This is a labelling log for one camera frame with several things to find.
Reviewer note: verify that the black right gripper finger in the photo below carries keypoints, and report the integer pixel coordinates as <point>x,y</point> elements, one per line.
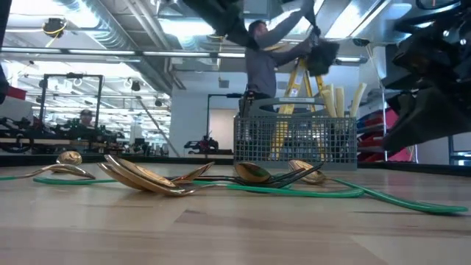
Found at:
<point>427,125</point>

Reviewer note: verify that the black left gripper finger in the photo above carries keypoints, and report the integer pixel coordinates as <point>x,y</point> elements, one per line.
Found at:
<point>244,37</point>

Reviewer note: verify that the grey plastic cutlery basket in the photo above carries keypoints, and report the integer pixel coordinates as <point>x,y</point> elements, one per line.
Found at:
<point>294,165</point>

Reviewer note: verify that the pile of gold spoons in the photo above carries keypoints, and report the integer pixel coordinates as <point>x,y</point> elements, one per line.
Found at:
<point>147,184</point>

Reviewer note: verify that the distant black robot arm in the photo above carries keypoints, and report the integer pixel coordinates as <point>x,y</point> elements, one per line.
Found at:
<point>204,144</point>

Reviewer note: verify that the round ceiling fixture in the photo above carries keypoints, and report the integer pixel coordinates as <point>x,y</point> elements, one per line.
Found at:
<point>214,37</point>

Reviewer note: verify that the black framed panel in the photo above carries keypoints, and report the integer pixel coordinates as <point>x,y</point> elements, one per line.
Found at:
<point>450,151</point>

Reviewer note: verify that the person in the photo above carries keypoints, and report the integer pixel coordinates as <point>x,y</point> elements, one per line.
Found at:
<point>86,117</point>
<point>261,73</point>

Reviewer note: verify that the red storage bin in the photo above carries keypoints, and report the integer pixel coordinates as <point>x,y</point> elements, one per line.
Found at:
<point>371,138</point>
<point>401,156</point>
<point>371,119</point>

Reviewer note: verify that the white metal shelf rack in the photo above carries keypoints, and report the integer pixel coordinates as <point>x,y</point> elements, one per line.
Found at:
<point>384,103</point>

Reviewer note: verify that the yellow step ladder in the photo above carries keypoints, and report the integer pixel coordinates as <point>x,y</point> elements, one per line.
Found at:
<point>294,88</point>

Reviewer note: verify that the pale door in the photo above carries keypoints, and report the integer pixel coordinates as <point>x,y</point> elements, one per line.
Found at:
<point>221,129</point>

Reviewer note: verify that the black hanging spotlight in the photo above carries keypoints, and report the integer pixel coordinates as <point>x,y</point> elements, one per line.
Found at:
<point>135,85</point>
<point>158,102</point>

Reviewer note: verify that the long fluorescent ceiling light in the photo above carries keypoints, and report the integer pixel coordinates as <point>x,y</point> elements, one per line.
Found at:
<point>103,52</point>

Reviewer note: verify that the grey leaning pole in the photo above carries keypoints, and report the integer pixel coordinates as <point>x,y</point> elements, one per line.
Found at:
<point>158,127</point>

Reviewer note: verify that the distant robot workstation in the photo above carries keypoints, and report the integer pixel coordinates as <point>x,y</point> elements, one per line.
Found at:
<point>55,130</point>

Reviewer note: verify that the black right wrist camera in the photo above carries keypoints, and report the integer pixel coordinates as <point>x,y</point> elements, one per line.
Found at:
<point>416,59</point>

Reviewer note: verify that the grey wall vent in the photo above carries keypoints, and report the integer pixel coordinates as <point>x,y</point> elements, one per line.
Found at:
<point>223,84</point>

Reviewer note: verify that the black camera gantry frame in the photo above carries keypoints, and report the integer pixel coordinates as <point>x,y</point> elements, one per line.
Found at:
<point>70,76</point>
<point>208,117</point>

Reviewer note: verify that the black ceiling camera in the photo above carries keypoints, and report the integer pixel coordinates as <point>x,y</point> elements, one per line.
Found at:
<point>360,42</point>

